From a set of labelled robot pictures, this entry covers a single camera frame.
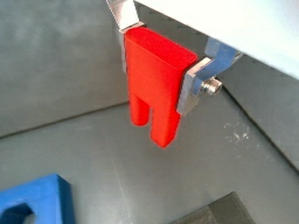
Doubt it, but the red square-circle peg object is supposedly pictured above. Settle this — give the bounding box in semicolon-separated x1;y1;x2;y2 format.
126;27;198;148

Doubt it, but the black curved holder stand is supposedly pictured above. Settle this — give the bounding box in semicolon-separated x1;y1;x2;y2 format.
170;192;257;224

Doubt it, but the blue shape sorting board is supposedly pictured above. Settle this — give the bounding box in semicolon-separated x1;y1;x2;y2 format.
0;173;76;224

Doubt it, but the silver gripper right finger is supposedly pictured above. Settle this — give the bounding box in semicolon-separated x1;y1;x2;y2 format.
176;38;243;116

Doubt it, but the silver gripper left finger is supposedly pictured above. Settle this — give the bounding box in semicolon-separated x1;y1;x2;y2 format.
107;0;146;71

